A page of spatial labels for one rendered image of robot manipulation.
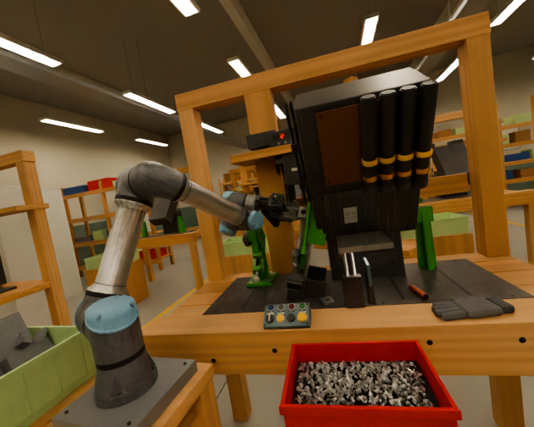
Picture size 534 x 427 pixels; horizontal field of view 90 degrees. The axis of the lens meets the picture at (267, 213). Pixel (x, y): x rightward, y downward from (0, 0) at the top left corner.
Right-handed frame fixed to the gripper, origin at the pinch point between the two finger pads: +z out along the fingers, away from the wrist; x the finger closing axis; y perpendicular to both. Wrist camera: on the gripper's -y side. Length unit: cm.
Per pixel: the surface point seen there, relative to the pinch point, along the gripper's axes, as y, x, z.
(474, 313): 14, -35, 52
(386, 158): 38.9, -4.8, 22.8
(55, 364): 0, -74, -66
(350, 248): 19.1, -24.3, 17.7
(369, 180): 32.2, -7.3, 19.9
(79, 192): -360, 228, -546
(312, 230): 5.7, -10.8, 5.3
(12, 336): -7, -70, -93
